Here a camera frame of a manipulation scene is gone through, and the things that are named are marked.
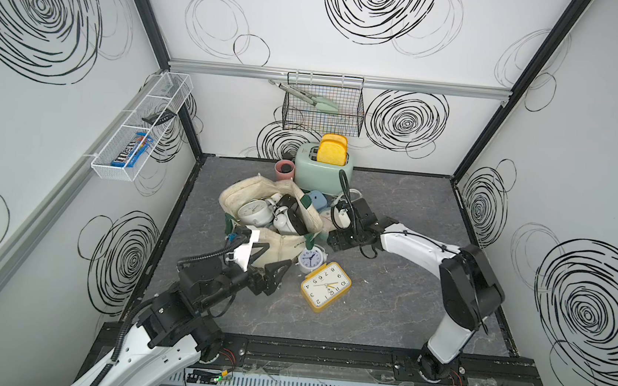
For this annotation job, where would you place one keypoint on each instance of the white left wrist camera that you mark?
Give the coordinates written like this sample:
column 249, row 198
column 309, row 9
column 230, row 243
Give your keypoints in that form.
column 244, row 239

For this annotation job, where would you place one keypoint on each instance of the light blue clock back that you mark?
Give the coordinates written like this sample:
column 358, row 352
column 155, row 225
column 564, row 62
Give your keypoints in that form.
column 318, row 200

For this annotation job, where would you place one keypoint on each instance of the white wire shelf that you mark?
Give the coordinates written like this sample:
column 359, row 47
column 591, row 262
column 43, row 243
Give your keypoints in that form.
column 162, row 91

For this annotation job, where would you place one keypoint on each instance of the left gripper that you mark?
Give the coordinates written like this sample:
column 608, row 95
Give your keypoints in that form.
column 267, row 284

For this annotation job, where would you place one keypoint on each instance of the black wire basket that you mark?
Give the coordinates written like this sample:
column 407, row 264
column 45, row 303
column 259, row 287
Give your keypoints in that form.
column 344, row 90

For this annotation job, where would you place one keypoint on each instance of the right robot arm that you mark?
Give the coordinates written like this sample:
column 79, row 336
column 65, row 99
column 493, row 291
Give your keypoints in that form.
column 471, row 291

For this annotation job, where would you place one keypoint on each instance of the blue candy packet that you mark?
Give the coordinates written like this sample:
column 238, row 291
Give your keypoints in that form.
column 137, row 146

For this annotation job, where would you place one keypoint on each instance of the yellow rectangular clock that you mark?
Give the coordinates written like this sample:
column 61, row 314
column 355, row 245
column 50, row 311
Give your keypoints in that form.
column 325, row 286

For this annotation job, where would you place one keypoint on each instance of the black remote control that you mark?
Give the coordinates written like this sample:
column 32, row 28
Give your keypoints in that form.
column 159, row 118

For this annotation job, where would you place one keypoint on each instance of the white purple face clock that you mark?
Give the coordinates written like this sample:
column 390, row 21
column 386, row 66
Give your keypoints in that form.
column 310, row 260

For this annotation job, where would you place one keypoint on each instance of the yellow toast slice back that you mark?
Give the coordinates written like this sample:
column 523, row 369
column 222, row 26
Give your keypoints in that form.
column 335, row 138

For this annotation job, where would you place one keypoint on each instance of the pink cup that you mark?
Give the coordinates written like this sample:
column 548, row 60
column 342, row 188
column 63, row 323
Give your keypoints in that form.
column 284, row 170

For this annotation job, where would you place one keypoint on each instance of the mint green toaster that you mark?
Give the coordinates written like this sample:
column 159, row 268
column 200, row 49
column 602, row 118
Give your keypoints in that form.
column 313, row 175

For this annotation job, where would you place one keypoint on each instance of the yellow toast slice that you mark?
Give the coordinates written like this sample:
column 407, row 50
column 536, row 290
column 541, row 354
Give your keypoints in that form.
column 332, row 152
column 335, row 138

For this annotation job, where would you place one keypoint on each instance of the mint green tongs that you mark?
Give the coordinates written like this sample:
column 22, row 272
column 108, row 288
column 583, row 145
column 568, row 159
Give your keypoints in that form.
column 321, row 104

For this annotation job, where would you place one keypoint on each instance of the white twin bell clock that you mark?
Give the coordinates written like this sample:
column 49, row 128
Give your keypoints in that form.
column 283, row 221

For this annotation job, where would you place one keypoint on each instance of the black twin bell clock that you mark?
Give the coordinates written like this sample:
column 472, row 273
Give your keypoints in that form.
column 292, row 203

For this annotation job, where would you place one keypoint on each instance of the cream canvas tote bag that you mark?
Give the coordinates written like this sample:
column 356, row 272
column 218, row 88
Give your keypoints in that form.
column 258, row 187

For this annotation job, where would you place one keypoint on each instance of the silver twin bell clock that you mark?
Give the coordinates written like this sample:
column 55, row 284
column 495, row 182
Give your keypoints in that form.
column 258, row 213

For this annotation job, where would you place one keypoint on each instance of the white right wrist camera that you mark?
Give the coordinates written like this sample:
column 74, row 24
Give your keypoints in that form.
column 340, row 218

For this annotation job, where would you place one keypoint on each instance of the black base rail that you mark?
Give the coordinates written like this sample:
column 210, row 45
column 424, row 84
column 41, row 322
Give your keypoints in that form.
column 388, row 364

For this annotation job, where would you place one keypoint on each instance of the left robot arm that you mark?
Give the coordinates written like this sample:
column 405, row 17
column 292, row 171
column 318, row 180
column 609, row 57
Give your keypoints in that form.
column 176, row 329

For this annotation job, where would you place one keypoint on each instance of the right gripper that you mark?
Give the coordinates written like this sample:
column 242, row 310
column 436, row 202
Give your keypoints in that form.
column 338, row 239

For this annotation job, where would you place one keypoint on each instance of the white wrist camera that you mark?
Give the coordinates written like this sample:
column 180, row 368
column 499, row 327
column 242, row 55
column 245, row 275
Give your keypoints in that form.
column 340, row 218
column 244, row 239

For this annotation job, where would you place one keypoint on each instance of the yellow toast slice front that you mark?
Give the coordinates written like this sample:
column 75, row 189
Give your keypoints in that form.
column 332, row 152

